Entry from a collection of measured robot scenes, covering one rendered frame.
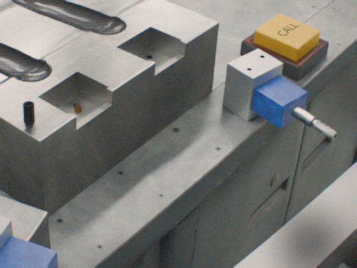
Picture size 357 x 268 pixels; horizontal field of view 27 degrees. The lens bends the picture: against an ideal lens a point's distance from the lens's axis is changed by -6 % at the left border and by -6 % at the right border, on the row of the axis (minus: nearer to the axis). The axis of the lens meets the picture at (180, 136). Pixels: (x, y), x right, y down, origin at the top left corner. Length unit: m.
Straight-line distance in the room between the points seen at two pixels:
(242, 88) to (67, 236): 0.25
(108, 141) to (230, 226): 0.38
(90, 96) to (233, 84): 0.17
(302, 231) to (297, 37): 0.51
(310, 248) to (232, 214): 0.63
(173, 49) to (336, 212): 0.38
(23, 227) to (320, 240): 0.27
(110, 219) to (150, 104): 0.12
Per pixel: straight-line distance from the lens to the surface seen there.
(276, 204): 1.20
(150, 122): 0.77
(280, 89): 0.80
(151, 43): 0.80
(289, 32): 0.91
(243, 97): 0.81
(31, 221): 0.62
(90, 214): 0.70
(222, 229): 1.04
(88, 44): 0.76
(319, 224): 0.43
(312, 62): 0.92
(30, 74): 0.72
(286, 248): 0.41
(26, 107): 0.64
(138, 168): 0.75
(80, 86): 0.72
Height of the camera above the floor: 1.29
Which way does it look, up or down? 38 degrees down
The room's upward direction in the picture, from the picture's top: 5 degrees clockwise
